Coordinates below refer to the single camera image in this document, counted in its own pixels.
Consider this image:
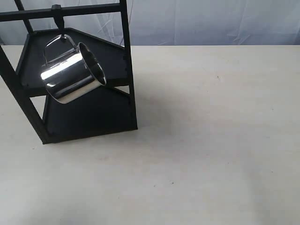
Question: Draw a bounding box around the stainless steel mug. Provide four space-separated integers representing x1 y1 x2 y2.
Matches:
40 34 107 104

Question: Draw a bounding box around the black two-tier metal rack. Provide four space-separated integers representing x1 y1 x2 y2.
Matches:
0 0 137 144

